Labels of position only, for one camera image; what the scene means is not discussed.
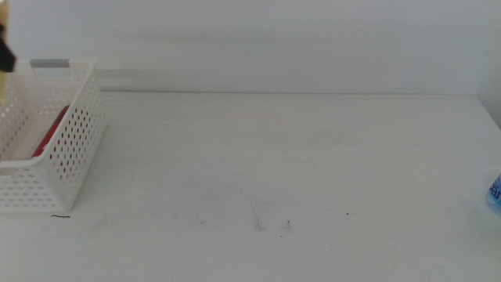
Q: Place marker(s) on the clear water bottle blue cap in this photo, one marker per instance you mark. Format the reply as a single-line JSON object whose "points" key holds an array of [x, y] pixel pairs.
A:
{"points": [[495, 196]]}

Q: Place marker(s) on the red drink can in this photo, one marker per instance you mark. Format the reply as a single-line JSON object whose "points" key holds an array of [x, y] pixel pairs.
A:
{"points": [[49, 135]]}

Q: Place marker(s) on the white perforated plastic basket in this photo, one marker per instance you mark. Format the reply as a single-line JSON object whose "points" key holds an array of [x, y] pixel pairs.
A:
{"points": [[78, 149]]}

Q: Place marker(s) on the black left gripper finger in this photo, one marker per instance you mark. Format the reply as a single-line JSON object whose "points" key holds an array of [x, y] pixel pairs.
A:
{"points": [[6, 56]]}

